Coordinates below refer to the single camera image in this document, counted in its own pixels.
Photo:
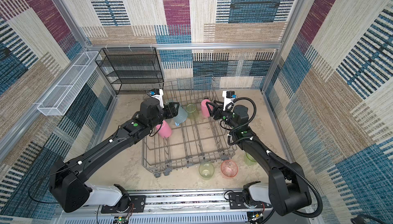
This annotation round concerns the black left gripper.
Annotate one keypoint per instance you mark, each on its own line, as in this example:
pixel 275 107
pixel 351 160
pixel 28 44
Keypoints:
pixel 170 110

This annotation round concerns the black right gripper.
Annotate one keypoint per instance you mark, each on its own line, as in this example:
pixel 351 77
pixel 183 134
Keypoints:
pixel 219 109

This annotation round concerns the pink plastic cup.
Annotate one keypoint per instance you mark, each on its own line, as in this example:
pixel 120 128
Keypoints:
pixel 204 108

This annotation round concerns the teal cup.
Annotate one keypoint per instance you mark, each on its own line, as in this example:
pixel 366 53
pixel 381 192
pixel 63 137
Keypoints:
pixel 181 117

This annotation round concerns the green translucent cup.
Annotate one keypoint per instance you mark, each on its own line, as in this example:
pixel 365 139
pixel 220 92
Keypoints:
pixel 192 111

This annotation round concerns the magenta pink cup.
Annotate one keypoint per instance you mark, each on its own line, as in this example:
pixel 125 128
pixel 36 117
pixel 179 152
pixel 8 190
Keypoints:
pixel 164 130

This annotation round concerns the yellow-green translucent cup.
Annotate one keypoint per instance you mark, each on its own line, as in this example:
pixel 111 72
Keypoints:
pixel 206 170

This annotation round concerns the pink translucent cup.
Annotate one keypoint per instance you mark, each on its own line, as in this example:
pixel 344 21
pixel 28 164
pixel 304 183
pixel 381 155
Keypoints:
pixel 229 168

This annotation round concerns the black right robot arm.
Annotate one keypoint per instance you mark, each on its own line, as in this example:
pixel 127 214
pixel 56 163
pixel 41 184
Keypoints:
pixel 288 191

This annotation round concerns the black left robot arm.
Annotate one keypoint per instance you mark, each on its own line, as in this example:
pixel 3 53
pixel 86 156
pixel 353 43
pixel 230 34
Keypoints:
pixel 68 181

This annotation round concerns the black mesh shelf unit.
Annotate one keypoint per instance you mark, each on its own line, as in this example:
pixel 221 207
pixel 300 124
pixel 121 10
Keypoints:
pixel 131 70

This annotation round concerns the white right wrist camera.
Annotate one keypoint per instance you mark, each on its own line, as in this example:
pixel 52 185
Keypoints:
pixel 229 97

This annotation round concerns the grey wire dish rack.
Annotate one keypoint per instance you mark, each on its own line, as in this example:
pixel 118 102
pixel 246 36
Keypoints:
pixel 192 142

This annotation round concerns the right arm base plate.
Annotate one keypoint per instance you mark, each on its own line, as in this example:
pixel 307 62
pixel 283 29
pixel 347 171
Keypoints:
pixel 237 201

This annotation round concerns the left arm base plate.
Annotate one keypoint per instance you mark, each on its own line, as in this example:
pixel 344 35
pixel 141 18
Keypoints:
pixel 135 203

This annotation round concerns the aluminium front rail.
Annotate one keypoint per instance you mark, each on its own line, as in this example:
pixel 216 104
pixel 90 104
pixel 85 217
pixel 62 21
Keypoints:
pixel 196 206

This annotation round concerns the white wire wall basket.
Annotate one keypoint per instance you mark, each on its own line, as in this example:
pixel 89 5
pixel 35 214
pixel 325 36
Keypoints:
pixel 63 94

